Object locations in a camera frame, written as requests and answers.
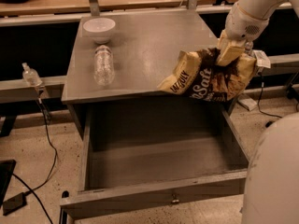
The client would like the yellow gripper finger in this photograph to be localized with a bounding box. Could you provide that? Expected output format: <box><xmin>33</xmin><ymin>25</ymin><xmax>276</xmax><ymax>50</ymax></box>
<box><xmin>216</xmin><ymin>30</ymin><xmax>246</xmax><ymax>66</ymax></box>

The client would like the small drawer knob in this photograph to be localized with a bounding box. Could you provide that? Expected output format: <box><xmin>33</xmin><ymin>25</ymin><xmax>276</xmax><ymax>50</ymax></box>
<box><xmin>171</xmin><ymin>193</ymin><xmax>180</xmax><ymax>204</ymax></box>

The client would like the wooden table left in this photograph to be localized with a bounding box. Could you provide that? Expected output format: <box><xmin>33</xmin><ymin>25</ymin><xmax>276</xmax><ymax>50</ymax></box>
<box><xmin>0</xmin><ymin>0</ymin><xmax>188</xmax><ymax>17</ymax></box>

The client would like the black cables right floor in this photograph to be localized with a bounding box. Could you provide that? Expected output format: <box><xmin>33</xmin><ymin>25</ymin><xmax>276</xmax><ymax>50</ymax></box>
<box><xmin>257</xmin><ymin>72</ymin><xmax>299</xmax><ymax>129</ymax></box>

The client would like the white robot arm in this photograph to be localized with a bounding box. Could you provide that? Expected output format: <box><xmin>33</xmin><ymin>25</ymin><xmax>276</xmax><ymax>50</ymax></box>
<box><xmin>217</xmin><ymin>0</ymin><xmax>299</xmax><ymax>224</ymax></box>

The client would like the brown yellow chip bag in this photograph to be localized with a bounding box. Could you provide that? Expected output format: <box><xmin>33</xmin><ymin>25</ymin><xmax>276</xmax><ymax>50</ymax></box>
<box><xmin>158</xmin><ymin>48</ymin><xmax>256</xmax><ymax>102</ymax></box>

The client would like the white bowl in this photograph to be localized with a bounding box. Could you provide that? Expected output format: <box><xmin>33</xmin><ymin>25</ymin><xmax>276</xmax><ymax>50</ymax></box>
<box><xmin>83</xmin><ymin>18</ymin><xmax>116</xmax><ymax>44</ymax></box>

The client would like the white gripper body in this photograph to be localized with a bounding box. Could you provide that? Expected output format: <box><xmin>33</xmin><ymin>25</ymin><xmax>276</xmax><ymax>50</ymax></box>
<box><xmin>225</xmin><ymin>3</ymin><xmax>269</xmax><ymax>41</ymax></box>

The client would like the black power adapter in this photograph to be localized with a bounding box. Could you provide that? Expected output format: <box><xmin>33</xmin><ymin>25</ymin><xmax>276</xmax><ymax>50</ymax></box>
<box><xmin>3</xmin><ymin>192</ymin><xmax>27</xmax><ymax>216</ymax></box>

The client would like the clear plastic bottle lying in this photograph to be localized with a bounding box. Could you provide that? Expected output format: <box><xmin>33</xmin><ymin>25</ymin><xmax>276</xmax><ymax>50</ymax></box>
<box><xmin>94</xmin><ymin>45</ymin><xmax>115</xmax><ymax>86</ymax></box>

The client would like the white block on floor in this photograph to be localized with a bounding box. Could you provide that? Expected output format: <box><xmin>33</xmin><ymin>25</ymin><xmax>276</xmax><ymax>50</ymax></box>
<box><xmin>238</xmin><ymin>93</ymin><xmax>257</xmax><ymax>111</ymax></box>

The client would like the small water bottle right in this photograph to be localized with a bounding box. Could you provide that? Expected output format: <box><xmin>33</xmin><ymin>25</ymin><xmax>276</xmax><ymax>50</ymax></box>
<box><xmin>245</xmin><ymin>41</ymin><xmax>253</xmax><ymax>56</ymax></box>

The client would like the black object floor left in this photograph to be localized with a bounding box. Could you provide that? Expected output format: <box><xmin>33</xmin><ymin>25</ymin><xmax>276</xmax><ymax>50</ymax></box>
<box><xmin>0</xmin><ymin>160</ymin><xmax>16</xmax><ymax>207</ymax></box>

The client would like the black floor cable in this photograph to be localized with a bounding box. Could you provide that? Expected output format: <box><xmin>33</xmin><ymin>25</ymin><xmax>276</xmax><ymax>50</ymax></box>
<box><xmin>11</xmin><ymin>98</ymin><xmax>59</xmax><ymax>224</ymax></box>

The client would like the small clear bottle left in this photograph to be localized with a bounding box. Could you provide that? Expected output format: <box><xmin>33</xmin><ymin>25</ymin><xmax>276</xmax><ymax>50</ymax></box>
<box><xmin>22</xmin><ymin>63</ymin><xmax>42</xmax><ymax>87</ymax></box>

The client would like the grey open top drawer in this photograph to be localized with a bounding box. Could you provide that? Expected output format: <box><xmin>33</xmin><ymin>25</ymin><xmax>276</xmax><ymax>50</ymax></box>
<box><xmin>61</xmin><ymin>103</ymin><xmax>248</xmax><ymax>219</ymax></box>

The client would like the grey cabinet with counter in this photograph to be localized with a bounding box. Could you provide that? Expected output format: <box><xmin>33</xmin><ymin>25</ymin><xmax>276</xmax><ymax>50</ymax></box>
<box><xmin>61</xmin><ymin>9</ymin><xmax>250</xmax><ymax>140</ymax></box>

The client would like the white packet on rail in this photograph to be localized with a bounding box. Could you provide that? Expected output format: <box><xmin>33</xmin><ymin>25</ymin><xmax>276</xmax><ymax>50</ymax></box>
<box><xmin>253</xmin><ymin>49</ymin><xmax>271</xmax><ymax>68</ymax></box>

